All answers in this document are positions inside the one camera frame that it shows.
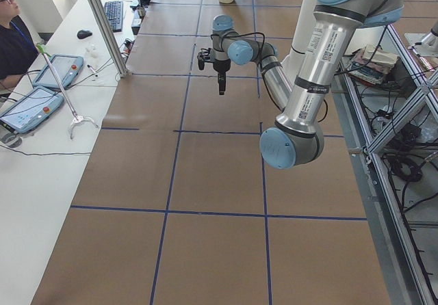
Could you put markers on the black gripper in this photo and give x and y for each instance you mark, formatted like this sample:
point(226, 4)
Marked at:
point(221, 66)

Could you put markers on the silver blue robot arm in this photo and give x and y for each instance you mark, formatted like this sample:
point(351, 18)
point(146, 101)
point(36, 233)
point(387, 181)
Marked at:
point(296, 137)

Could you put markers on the black keyboard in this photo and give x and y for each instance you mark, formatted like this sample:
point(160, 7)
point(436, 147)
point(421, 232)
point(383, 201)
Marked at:
point(114, 14)

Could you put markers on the black computer mouse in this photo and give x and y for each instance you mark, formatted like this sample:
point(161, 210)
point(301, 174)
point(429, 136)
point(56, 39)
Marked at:
point(82, 34)

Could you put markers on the stack of magazines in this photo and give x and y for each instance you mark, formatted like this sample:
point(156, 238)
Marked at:
point(371, 65)

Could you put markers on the reacher grabber stick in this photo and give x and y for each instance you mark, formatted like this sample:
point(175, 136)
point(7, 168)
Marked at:
point(77, 119)

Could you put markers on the far teach pendant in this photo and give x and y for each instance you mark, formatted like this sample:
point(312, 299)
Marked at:
point(67, 68)

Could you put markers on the teach pendant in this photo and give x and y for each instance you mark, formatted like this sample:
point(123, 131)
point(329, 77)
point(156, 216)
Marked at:
point(30, 111)
point(67, 68)

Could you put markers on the near teach pendant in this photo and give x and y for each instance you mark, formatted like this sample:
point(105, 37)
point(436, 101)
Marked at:
point(30, 111)

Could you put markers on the person in black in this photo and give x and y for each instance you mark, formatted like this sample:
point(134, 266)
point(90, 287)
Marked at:
point(18, 50)

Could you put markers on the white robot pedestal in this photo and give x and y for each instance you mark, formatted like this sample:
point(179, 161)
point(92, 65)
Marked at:
point(302, 36)

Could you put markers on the aluminium frame post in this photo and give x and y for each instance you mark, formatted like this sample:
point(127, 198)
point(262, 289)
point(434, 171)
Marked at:
point(108, 36)

